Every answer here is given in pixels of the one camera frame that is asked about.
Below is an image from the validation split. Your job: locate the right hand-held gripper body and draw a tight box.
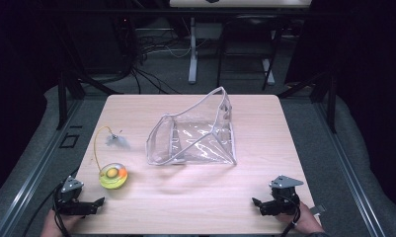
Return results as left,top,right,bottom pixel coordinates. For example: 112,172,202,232
260,175,304,217

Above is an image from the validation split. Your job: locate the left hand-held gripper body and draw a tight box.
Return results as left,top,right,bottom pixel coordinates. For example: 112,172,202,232
52,176,95,216

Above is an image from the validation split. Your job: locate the person's right hand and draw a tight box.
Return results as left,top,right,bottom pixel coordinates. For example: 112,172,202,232
275,200,324,235

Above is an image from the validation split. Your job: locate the person's left hand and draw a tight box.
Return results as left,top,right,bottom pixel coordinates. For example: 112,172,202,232
40,208,85,237

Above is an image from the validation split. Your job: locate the yellow cat toy with feather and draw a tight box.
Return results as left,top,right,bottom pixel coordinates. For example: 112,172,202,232
93,125,132,191

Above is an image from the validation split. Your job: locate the small grey tag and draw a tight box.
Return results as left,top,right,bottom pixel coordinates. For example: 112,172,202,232
309,203,327,215

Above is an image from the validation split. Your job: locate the clear plastic bag white trim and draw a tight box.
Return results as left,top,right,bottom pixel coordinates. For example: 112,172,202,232
144,86,238,167

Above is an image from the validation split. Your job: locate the black metal stand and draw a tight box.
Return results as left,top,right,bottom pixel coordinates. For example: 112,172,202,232
277,69,339,134
54,69,124,131

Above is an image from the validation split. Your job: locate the black chair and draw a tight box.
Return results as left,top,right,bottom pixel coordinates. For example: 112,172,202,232
216,15,282,92

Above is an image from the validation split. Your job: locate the white desk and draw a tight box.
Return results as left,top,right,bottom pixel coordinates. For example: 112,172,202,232
169,0,313,85

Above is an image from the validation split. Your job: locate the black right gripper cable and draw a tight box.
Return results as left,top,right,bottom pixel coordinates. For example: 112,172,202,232
279,196,302,237

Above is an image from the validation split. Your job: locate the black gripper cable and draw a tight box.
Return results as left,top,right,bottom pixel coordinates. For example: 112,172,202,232
279,196,302,237
21,167,80,237

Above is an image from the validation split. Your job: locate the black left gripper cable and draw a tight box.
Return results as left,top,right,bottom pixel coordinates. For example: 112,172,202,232
21,167,80,237

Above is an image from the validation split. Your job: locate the aluminium rail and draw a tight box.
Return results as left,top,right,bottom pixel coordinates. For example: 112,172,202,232
0,98,85,237
313,98,388,237

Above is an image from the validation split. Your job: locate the bundle of floor cables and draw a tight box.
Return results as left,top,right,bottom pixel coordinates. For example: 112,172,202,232
128,28,195,96

